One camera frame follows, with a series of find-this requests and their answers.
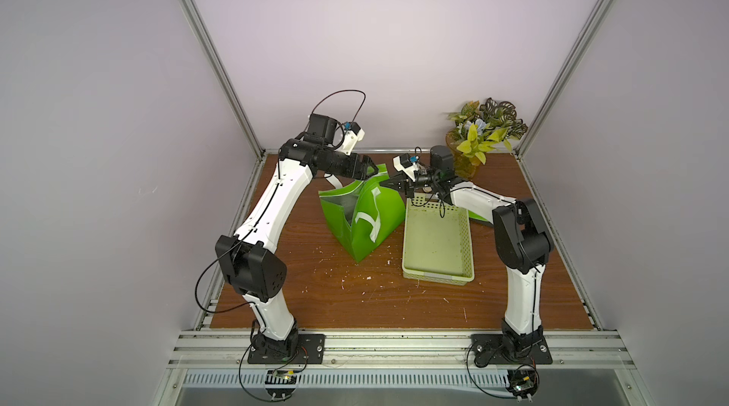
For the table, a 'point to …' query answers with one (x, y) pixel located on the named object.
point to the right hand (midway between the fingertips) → (383, 177)
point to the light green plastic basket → (437, 243)
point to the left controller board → (280, 384)
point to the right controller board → (523, 381)
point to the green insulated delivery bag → (363, 214)
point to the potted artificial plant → (477, 128)
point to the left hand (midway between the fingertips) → (369, 166)
